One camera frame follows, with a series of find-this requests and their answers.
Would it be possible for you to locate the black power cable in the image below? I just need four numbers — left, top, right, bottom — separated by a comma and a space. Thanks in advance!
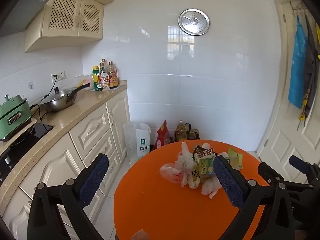
30, 80, 58, 120

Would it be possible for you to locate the green bottle with yellow cap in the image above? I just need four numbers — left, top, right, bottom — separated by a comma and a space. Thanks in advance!
92, 66, 100, 90

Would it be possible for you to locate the large yellow oil bottle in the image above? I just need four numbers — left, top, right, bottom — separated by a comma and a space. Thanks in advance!
175, 120, 190, 142

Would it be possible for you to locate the metal door hook rack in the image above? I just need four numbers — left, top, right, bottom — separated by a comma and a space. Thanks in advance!
290, 0, 308, 18

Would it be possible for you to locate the jar with red label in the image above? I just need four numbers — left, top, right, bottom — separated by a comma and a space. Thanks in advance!
100, 72, 111, 90

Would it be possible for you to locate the red bag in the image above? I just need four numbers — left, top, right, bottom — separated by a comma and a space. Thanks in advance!
153, 120, 171, 151

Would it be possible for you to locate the white wall socket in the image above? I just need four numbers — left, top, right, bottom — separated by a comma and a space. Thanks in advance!
51, 71, 66, 82

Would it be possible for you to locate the white panel door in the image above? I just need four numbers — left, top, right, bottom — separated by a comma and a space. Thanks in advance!
256, 0, 320, 184

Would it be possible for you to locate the cream lattice wall cabinet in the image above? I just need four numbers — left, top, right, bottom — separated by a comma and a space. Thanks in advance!
24, 0, 104, 53

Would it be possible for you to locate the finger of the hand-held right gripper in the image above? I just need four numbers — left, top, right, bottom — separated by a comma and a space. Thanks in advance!
289, 155, 320, 180
257, 162, 310, 190

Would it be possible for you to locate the green electric cooker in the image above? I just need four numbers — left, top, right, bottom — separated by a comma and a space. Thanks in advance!
0, 94, 33, 142

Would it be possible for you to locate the black induction cooktop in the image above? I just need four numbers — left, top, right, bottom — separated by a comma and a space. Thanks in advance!
0, 123, 54, 183

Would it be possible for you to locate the grey cloth with yellow strap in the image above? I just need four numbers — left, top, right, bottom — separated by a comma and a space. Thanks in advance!
297, 17, 318, 131

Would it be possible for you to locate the glass wok lid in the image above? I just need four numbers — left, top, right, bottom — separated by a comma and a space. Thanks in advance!
41, 87, 76, 105

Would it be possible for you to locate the grey range hood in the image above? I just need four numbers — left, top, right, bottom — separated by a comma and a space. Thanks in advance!
0, 0, 57, 38

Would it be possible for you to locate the blue plastic apron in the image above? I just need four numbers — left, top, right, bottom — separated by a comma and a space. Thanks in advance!
288, 16, 307, 109

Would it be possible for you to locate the round metal steamer plate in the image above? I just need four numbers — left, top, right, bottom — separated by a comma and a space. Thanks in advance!
178, 8, 210, 36

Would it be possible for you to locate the cream base cabinet with countertop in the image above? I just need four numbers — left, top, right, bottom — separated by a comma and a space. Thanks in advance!
0, 80, 130, 240

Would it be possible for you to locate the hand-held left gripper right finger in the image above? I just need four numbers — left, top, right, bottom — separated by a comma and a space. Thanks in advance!
212, 155, 295, 240

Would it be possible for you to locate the black snack wrapper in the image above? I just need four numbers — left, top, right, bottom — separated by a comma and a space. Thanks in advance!
193, 145, 216, 159

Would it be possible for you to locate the steel wok with black handle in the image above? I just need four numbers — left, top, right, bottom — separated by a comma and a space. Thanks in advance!
40, 83, 91, 113

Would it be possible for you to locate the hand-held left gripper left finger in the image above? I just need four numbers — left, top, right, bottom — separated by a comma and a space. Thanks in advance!
27, 153, 110, 240

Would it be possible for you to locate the green foil wrapper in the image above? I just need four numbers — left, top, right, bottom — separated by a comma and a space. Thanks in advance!
198, 156, 216, 178

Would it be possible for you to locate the white plastic bag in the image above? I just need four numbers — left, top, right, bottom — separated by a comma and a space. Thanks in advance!
176, 142, 200, 188

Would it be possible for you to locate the pink plastic bag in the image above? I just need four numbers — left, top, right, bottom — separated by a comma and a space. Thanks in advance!
160, 163, 185, 184

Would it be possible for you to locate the light green packet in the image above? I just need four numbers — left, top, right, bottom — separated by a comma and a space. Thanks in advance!
226, 148, 244, 170

